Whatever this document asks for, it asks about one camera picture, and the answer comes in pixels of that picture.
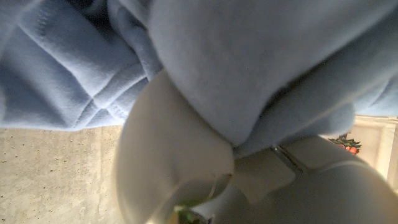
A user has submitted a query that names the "printed bookshelf backdrop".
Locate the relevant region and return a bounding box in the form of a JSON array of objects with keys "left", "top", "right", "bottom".
[{"left": 323, "top": 114, "right": 398, "bottom": 190}]

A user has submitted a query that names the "blue hoodie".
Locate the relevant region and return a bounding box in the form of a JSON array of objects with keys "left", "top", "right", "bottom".
[{"left": 0, "top": 0, "right": 398, "bottom": 158}]

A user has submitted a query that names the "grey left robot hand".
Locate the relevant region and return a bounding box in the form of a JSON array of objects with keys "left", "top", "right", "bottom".
[{"left": 113, "top": 70, "right": 398, "bottom": 224}]

